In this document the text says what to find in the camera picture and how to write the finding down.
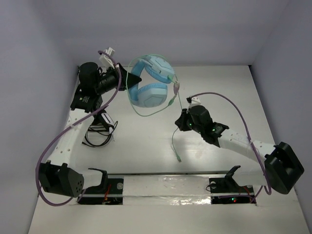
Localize green headphone cable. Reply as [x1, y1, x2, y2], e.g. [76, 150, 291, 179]
[127, 53, 183, 163]

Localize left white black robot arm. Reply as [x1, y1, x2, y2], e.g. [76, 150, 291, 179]
[36, 62, 142, 199]

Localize purple cable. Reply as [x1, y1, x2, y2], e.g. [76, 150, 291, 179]
[189, 92, 273, 196]
[35, 50, 122, 207]

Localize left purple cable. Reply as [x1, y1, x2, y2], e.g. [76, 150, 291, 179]
[35, 50, 122, 207]

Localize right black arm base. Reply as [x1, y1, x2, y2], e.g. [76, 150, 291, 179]
[205, 166, 256, 205]

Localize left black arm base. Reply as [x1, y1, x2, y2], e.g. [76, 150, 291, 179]
[77, 168, 124, 205]

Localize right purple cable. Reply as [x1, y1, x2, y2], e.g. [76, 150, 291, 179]
[189, 92, 273, 196]

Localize light blue headphones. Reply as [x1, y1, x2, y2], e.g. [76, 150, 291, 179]
[128, 54, 175, 108]

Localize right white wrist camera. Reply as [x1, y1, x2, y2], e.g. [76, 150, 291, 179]
[186, 96, 201, 109]

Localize black white cable bundle device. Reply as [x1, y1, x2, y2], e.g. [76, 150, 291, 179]
[82, 110, 118, 148]

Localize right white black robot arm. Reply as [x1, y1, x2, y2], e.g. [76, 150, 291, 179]
[175, 105, 304, 195]

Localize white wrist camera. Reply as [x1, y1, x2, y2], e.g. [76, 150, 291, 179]
[186, 96, 201, 109]
[98, 47, 115, 68]

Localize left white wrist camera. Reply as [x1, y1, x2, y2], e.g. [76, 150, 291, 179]
[98, 47, 115, 68]

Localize silver foil tape strip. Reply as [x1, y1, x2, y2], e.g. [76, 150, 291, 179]
[122, 175, 211, 206]

